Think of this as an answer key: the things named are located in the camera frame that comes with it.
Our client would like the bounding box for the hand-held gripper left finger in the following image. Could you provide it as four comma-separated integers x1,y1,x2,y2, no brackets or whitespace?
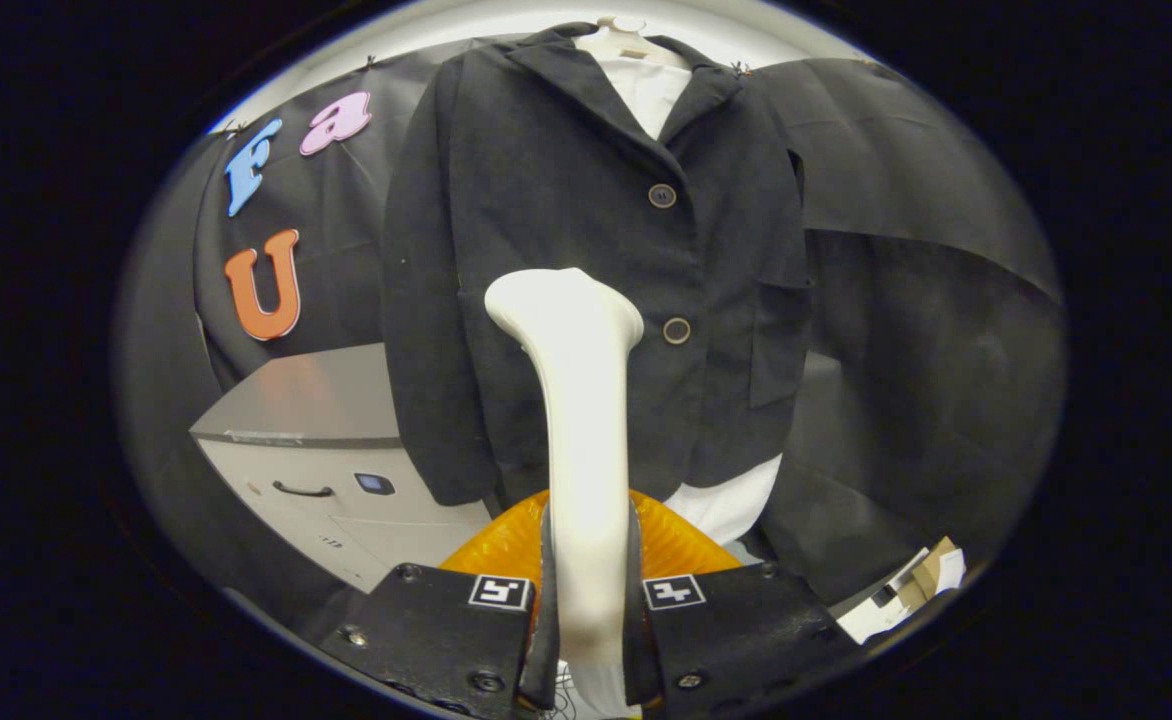
321,490,562,720

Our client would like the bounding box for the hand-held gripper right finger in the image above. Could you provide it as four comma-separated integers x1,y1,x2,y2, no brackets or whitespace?
624,488,862,713

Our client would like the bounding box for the black jacket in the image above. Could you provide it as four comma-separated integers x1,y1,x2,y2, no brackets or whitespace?
381,22,815,509

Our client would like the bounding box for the grey cabinet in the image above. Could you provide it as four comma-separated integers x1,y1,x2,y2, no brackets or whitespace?
189,343,499,593

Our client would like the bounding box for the black backdrop cloth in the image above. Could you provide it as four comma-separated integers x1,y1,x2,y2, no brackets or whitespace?
116,40,1067,641

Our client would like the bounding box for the cream mannequin torso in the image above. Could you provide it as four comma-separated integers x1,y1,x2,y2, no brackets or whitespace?
576,15,692,69

